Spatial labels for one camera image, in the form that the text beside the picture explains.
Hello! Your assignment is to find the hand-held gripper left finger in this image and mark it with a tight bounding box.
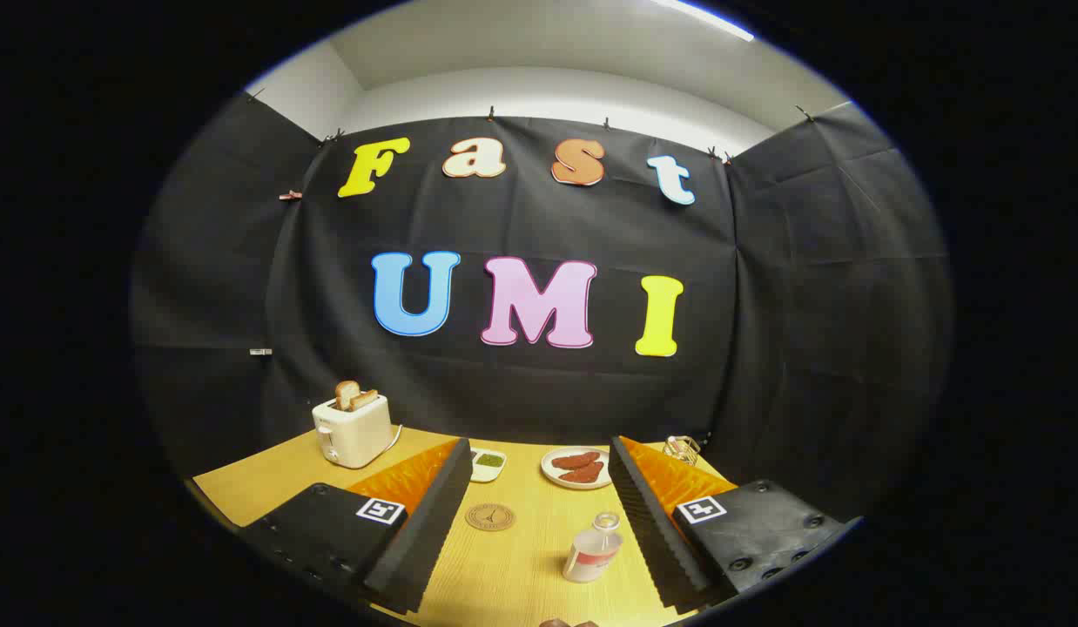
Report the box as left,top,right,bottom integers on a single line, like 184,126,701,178
239,437,475,616

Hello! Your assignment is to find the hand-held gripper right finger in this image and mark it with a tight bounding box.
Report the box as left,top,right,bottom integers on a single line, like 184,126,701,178
607,435,864,612

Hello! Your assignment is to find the round cork coaster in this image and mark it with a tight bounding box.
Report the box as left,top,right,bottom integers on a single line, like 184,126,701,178
465,502,516,532

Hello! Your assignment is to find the clear plastic juice bottle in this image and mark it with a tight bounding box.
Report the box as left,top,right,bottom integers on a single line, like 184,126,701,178
563,512,624,584

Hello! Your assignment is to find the white divided condiment dish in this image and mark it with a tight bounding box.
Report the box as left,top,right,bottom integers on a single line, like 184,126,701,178
469,448,508,484

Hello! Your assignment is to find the wooden table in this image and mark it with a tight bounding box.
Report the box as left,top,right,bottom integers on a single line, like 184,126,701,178
193,427,740,627

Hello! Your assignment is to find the white round plate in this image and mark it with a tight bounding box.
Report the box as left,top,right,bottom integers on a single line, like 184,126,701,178
541,447,613,491

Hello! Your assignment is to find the white toaster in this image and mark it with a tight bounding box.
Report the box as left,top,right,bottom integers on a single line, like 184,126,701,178
312,394,394,470

